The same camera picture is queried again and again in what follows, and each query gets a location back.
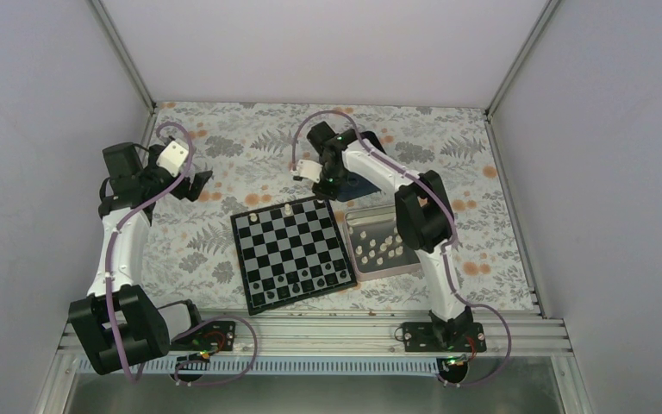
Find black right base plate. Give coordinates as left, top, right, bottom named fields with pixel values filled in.
left=394, top=322, right=487, bottom=353

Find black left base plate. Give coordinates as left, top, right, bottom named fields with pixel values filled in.
left=170, top=320, right=236, bottom=353

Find floral patterned table mat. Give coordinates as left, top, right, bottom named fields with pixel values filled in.
left=141, top=102, right=533, bottom=314

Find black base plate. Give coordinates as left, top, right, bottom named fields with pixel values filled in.
left=170, top=320, right=236, bottom=353
left=394, top=322, right=487, bottom=353

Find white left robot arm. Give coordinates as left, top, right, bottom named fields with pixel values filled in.
left=68, top=141, right=212, bottom=375

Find pink metal tin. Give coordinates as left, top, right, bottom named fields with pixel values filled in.
left=343, top=205, right=422, bottom=281

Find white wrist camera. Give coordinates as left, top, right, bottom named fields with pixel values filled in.
left=290, top=160, right=322, bottom=183
left=156, top=141, right=190, bottom=178

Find aluminium front rail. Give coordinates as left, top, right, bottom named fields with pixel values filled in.
left=56, top=317, right=573, bottom=359

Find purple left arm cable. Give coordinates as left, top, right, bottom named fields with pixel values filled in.
left=105, top=122, right=195, bottom=385

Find black and white chessboard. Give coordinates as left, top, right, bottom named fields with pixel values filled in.
left=230, top=197, right=358, bottom=316

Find dark blue square tray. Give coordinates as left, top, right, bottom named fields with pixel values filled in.
left=307, top=129, right=379, bottom=202

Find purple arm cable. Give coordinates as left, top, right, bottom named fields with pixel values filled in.
left=290, top=110, right=513, bottom=388
left=105, top=122, right=195, bottom=385

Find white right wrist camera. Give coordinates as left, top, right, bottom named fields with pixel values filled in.
left=290, top=160, right=322, bottom=183

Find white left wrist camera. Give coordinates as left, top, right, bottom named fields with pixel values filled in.
left=156, top=141, right=190, bottom=178

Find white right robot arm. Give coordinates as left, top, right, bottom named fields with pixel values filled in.
left=296, top=122, right=473, bottom=351

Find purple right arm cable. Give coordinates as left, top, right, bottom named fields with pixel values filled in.
left=290, top=110, right=513, bottom=388

